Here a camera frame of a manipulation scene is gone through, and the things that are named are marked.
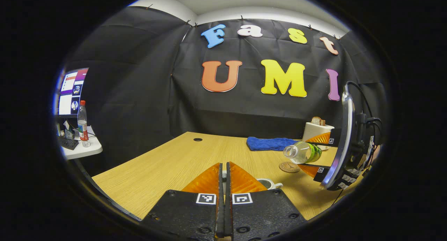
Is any white ceramic teacup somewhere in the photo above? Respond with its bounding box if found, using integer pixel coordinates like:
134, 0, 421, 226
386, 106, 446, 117
257, 178, 284, 191

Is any white toaster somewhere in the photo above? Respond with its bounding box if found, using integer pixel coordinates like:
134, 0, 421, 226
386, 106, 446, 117
302, 122, 335, 151

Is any black backdrop cloth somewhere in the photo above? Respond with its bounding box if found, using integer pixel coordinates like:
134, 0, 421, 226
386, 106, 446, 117
58, 5, 388, 175

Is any black keyboard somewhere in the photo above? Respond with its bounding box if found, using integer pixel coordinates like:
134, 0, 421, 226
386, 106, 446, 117
58, 136, 79, 151

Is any computer monitor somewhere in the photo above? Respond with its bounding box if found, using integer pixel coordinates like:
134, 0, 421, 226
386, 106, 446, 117
55, 68, 89, 116

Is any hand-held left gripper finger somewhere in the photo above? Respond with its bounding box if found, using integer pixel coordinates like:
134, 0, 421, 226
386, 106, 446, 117
225, 161, 308, 240
141, 162, 226, 240

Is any red-cap plastic bottle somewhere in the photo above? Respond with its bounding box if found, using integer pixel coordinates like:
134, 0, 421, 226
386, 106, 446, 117
77, 100, 90, 148

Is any blue towel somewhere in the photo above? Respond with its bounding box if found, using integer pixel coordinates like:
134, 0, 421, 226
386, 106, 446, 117
247, 137, 298, 152

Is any clear green-label water bottle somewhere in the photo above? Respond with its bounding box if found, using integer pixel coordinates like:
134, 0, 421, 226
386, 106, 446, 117
283, 141, 322, 165

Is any white side table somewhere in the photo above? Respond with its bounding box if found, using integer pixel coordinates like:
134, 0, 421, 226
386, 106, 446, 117
59, 126, 103, 160

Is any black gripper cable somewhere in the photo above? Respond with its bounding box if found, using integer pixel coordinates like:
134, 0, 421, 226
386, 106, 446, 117
346, 81, 383, 137

